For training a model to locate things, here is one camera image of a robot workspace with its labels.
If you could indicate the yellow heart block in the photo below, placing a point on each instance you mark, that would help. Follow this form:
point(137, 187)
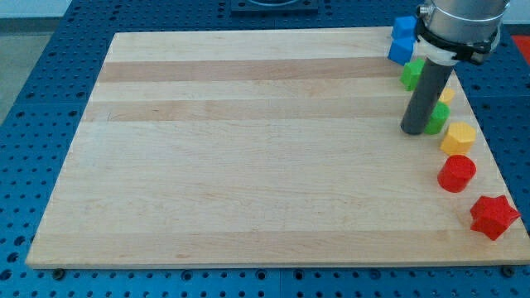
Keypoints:
point(447, 96)

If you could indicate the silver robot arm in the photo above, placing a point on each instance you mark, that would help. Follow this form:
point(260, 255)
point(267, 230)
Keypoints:
point(450, 31)

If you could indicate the wooden board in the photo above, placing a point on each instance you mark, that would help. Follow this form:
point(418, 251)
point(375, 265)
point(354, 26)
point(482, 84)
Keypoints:
point(278, 148)

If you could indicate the green block upper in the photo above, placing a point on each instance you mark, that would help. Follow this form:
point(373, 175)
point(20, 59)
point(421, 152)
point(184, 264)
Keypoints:
point(410, 74)

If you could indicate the lower blue block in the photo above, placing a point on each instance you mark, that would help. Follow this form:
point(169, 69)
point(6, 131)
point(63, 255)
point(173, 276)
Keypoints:
point(401, 50)

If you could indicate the blue block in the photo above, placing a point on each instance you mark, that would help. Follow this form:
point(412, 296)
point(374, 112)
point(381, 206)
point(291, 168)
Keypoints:
point(401, 50)
point(404, 28)

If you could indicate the green cylinder block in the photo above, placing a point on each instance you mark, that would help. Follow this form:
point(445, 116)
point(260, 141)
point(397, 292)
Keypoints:
point(438, 118)

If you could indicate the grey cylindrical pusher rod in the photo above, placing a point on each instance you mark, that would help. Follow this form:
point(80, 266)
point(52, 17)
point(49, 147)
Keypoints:
point(431, 82)

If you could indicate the upper blue block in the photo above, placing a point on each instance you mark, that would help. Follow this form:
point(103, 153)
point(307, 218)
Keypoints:
point(404, 28)

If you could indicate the red cylinder block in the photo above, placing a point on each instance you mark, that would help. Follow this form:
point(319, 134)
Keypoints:
point(456, 173)

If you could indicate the yellow hexagon block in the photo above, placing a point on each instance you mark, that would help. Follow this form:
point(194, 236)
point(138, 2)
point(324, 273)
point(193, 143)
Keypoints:
point(459, 139)

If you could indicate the red star block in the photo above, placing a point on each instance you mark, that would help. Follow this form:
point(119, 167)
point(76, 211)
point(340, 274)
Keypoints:
point(492, 216)

